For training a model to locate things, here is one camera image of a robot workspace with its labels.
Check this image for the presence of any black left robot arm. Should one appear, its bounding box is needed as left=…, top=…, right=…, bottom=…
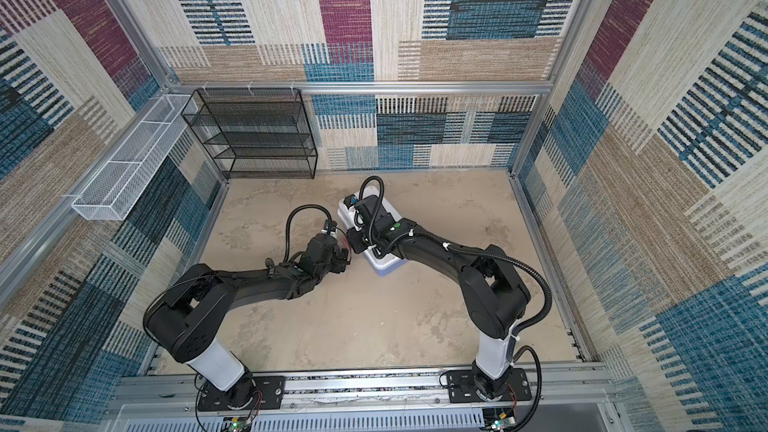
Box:
left=142, top=204, right=350, bottom=409

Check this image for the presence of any aluminium front rail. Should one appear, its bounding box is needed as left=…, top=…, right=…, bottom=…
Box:
left=105, top=362, right=617, bottom=419

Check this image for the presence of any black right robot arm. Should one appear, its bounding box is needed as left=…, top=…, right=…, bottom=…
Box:
left=338, top=176, right=553, bottom=401

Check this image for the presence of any white and blue toolbox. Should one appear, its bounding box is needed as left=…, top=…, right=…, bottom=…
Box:
left=359, top=185, right=406, bottom=277

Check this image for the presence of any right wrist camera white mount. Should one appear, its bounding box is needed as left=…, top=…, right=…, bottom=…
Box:
left=338, top=193, right=362, bottom=230

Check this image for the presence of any black wire shelf rack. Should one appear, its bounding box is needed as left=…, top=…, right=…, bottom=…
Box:
left=181, top=88, right=318, bottom=180

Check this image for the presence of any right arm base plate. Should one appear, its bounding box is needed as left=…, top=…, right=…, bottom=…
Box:
left=438, top=368, right=533, bottom=403

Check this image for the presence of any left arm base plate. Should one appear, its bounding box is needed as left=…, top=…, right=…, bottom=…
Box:
left=196, top=375, right=286, bottom=414

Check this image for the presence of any white wire mesh basket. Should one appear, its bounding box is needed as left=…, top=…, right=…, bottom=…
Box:
left=72, top=94, right=189, bottom=221

